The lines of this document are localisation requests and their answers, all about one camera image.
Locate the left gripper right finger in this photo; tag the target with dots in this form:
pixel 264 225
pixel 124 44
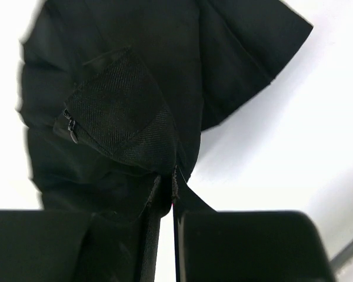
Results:
pixel 212 245

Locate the aluminium table edge rail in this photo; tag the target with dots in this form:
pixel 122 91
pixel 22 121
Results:
pixel 343 258

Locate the black pleated skirt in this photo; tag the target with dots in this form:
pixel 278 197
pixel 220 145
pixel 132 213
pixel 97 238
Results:
pixel 116 94

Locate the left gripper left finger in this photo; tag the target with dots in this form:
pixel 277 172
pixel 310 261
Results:
pixel 64 245

